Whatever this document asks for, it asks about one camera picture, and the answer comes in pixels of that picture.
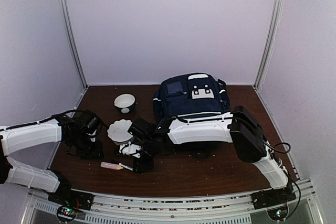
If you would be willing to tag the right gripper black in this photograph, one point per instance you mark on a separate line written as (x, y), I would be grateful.
(145, 166)

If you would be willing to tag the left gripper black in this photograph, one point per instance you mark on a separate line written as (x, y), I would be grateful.
(97, 152)

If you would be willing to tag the black capped white marker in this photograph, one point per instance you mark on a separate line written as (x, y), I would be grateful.
(122, 165)

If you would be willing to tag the pink glue tube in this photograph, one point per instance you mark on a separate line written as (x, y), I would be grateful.
(111, 166)

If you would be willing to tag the white scalloped ceramic bowl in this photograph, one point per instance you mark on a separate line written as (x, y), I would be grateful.
(118, 132)

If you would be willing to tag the navy blue student backpack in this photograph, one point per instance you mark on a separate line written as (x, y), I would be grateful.
(198, 110)

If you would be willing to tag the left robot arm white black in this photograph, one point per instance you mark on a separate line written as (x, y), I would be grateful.
(79, 132)

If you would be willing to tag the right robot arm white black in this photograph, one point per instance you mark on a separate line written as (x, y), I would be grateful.
(238, 127)

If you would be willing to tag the left circuit board with leds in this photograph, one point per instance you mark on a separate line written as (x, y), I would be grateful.
(66, 214)

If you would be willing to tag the circuit board with leds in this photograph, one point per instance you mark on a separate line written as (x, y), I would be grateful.
(278, 214)
(66, 214)

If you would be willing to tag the right circuit board with leds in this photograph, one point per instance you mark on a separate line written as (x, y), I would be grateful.
(278, 214)

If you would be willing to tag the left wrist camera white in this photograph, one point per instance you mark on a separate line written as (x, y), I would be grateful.
(92, 138)

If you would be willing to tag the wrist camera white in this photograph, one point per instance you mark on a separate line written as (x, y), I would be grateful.
(130, 150)
(92, 138)

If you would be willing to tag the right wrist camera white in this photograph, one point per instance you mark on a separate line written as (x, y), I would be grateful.
(130, 150)

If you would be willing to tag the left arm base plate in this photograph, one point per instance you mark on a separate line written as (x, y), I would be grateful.
(73, 199)

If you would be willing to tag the front aluminium rail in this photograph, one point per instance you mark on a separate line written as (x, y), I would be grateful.
(229, 208)

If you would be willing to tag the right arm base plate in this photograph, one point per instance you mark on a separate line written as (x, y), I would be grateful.
(273, 197)

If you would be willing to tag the right aluminium frame post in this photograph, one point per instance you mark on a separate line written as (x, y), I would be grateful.
(269, 45)

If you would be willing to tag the aluminium frame post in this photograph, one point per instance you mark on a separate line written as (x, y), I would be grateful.
(72, 43)
(269, 45)

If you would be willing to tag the left aluminium frame post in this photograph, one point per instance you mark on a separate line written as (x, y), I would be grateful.
(72, 43)

